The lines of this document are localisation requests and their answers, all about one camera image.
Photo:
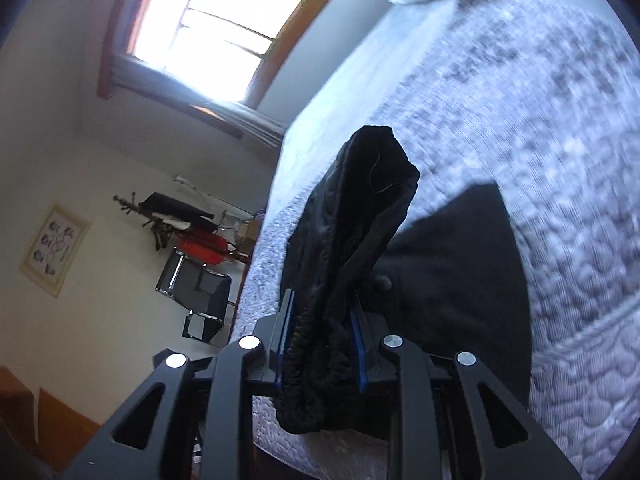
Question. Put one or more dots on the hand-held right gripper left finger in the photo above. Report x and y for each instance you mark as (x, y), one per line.
(287, 340)

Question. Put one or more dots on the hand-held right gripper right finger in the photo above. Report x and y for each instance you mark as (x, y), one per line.
(359, 355)

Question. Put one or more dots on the black pants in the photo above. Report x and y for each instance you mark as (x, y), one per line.
(360, 210)

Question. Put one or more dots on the black chrome-framed chair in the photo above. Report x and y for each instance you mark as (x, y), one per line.
(210, 295)

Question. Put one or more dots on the cardboard box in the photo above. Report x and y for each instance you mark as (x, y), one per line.
(248, 237)

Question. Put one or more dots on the hanging red garment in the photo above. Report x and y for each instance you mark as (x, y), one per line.
(200, 247)

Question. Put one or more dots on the hanging black garment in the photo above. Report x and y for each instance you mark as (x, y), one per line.
(170, 207)

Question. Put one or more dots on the wooden coat rack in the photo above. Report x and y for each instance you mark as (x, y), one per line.
(130, 205)

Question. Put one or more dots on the lavender quilted mat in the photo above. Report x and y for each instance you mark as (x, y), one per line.
(550, 160)

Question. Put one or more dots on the bed with blue sheet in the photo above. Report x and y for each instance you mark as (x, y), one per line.
(350, 70)

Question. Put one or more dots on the wide wooden-framed window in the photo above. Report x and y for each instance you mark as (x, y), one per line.
(225, 25)

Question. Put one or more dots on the framed wall picture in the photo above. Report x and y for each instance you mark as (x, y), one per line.
(55, 250)

